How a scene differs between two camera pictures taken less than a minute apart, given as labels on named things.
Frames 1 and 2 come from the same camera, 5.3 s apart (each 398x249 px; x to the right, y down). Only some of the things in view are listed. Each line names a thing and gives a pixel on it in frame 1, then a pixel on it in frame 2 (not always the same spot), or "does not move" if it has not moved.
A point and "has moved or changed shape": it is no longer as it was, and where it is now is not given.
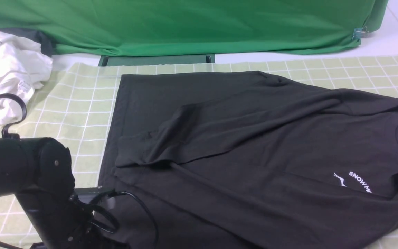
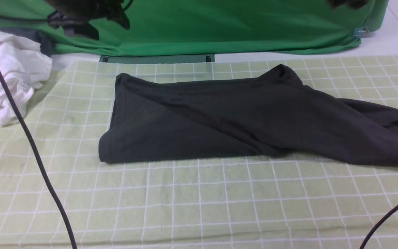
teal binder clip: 360,33 does not move
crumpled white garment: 9,64 does not move
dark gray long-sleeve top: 243,160 has moved or changed shape
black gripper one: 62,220 → 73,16
